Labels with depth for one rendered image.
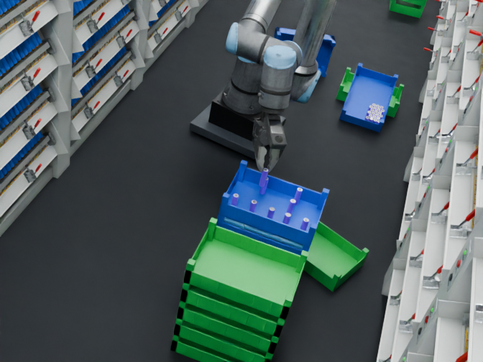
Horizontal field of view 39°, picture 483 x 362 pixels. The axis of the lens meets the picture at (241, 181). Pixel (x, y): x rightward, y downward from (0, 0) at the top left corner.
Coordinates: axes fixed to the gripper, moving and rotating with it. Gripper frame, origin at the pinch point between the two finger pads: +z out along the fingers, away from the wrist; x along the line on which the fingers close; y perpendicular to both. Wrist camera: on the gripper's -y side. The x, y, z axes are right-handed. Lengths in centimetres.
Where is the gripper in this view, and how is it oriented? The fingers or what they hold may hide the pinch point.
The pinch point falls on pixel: (265, 169)
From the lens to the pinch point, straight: 207.6
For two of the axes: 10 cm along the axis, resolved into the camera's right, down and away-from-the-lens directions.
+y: -2.5, -4.5, 8.6
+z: -1.2, 8.9, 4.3
